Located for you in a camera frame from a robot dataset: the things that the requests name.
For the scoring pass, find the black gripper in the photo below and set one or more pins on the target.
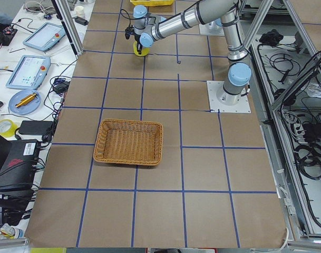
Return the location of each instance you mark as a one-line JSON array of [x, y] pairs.
[[138, 43]]

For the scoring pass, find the yellow packing tape roll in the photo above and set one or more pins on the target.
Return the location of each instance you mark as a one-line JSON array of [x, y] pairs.
[[142, 53]]

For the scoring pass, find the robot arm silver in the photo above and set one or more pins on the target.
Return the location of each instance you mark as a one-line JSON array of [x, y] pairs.
[[216, 24], [148, 28]]

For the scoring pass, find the yellow tape roll on desk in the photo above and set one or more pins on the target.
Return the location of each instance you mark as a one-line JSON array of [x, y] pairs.
[[7, 128]]

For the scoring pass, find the yellow plastic basket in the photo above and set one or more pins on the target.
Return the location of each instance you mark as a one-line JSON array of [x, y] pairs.
[[152, 3]]

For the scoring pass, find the small black adapter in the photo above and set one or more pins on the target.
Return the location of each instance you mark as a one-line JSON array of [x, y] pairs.
[[81, 21]]

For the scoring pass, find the white paper cup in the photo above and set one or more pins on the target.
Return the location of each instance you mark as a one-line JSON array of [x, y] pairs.
[[79, 11]]

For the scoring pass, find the upper teach pendant tablet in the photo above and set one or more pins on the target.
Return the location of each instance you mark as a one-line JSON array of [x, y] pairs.
[[45, 37]]

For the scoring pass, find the teach pendant tablet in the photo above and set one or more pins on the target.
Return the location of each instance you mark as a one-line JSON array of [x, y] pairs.
[[29, 73], [45, 37]]

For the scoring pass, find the brown wicker basket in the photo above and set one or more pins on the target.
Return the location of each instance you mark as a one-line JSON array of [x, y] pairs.
[[129, 142]]

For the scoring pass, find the lower teach pendant tablet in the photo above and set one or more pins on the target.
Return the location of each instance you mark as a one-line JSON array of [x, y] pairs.
[[29, 73]]

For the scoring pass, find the brass cylinder tool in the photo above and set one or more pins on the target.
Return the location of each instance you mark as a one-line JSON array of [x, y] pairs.
[[26, 100]]

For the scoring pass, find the blue plate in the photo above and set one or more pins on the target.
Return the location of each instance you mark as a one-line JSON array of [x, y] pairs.
[[27, 109]]

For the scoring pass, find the black cloth bundle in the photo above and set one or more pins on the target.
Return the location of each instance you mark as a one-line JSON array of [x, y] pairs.
[[271, 38]]

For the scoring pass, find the black power adapter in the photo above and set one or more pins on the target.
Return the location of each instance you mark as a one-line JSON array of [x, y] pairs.
[[35, 127]]

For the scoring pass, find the black computer box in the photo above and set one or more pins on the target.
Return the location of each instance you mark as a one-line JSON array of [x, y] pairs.
[[17, 159]]

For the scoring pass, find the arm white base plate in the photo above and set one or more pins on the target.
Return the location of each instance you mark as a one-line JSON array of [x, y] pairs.
[[211, 30], [222, 102]]

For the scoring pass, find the aluminium frame post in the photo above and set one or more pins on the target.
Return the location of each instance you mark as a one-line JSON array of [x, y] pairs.
[[63, 11]]

